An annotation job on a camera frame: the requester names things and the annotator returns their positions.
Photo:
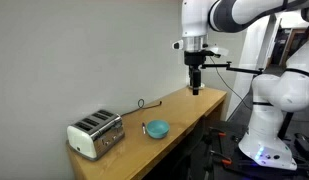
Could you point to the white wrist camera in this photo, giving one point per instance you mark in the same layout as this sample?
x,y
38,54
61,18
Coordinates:
x,y
199,47

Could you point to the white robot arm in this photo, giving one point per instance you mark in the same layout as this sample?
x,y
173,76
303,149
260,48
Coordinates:
x,y
272,95

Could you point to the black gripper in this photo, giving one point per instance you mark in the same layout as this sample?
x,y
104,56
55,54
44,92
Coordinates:
x,y
193,60

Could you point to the orange handled clamp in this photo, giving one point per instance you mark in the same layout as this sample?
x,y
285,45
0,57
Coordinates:
x,y
225,160
219,132

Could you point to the blue bowl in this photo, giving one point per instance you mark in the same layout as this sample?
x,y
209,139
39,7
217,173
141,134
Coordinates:
x,y
157,129

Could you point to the white plate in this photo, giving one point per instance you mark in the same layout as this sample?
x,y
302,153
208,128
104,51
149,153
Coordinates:
x,y
202,86

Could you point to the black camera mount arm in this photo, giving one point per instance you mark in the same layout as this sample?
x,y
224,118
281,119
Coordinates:
x,y
228,67

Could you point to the wooden table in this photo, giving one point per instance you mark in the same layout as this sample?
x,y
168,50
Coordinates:
x,y
137,153

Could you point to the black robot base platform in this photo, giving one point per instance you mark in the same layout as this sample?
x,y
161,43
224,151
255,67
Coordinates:
x,y
265,162

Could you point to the white and chrome toaster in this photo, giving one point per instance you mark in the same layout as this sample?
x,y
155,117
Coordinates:
x,y
94,135

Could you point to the brown wooden door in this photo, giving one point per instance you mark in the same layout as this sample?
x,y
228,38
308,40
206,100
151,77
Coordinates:
x,y
297,38

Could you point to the black marker pen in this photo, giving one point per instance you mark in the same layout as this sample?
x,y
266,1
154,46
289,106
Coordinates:
x,y
144,128

